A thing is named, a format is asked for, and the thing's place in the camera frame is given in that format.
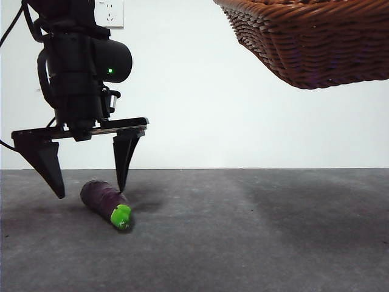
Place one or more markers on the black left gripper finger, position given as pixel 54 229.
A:
pixel 124 152
pixel 45 164

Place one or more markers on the purple eggplant with green stem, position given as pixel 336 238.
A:
pixel 100 197

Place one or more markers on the brown woven wicker basket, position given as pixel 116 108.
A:
pixel 319 45

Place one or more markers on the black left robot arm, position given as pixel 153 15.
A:
pixel 76 61

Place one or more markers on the white wall socket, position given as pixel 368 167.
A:
pixel 115 18

